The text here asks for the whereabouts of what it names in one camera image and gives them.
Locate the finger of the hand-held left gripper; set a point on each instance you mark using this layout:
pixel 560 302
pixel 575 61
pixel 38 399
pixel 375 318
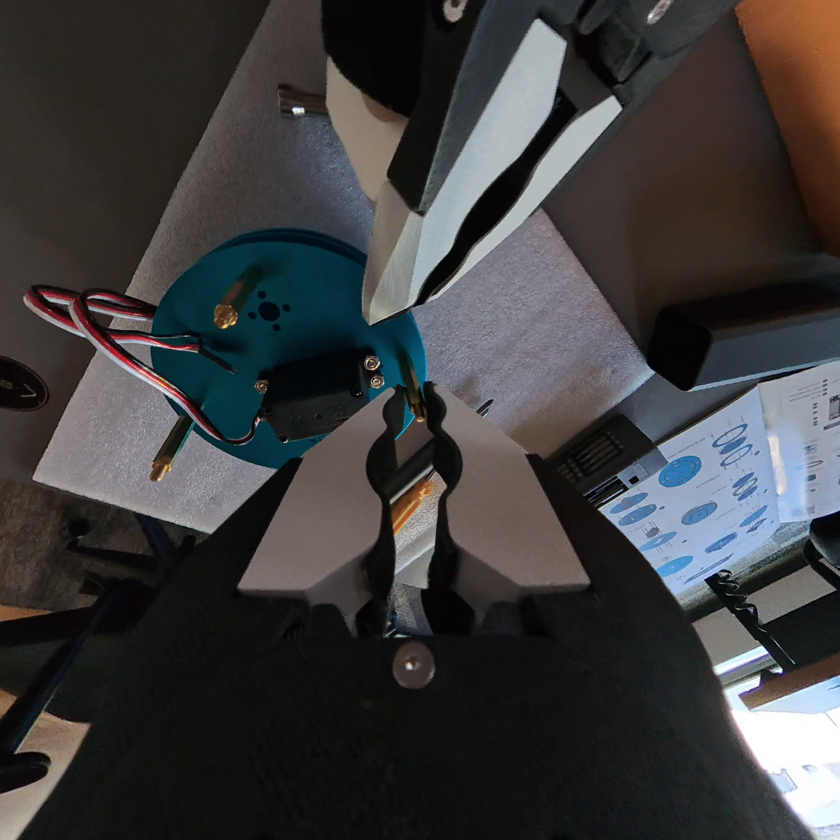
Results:
pixel 459 164
pixel 558 164

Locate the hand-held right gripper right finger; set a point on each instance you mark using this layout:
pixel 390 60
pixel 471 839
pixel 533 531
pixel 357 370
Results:
pixel 512 525

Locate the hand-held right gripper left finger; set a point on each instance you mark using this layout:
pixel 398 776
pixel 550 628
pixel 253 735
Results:
pixel 315 525

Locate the brass standoff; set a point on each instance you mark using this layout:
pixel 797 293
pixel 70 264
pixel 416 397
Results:
pixel 167 456
pixel 412 387
pixel 229 305

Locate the blue round base plate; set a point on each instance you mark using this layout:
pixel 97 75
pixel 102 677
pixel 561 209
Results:
pixel 315 289

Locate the black precision screwdriver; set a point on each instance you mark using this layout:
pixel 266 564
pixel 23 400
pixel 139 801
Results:
pixel 410 469

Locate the black screwdriver bit tray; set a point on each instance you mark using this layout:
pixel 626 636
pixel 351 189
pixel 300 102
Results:
pixel 604 453

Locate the black servo motor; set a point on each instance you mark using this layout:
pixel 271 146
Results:
pixel 315 394

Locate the white foam sheet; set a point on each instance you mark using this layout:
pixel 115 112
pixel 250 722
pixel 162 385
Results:
pixel 525 315

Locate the small metal bolt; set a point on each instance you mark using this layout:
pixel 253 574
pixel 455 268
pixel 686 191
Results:
pixel 298 102

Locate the printed instruction manual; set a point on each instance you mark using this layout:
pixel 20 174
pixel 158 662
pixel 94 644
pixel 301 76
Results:
pixel 709 472

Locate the black office chair base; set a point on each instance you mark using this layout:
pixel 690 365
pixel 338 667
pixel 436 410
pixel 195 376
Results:
pixel 98 617

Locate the orange cardboard box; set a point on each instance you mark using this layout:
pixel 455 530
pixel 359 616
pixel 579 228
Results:
pixel 800 118

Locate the dark grey case sleeve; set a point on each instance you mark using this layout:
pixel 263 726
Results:
pixel 754 334

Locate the black badge reel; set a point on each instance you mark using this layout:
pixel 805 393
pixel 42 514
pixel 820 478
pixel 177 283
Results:
pixel 19 392

